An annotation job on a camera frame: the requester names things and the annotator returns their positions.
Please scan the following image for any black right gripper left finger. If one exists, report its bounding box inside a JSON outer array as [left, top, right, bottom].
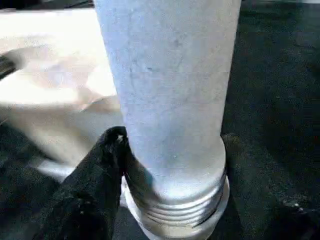
[[37, 126, 131, 240]]

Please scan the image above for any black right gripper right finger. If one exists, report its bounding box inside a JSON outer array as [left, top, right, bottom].
[[221, 133, 320, 240]]

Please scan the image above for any white plastic table top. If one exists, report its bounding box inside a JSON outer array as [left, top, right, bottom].
[[0, 7, 231, 240]]

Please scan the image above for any white plastic table leg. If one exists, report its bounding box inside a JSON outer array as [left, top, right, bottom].
[[93, 0, 241, 227]]

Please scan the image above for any black work mat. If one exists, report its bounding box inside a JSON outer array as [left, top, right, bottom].
[[0, 0, 320, 240]]

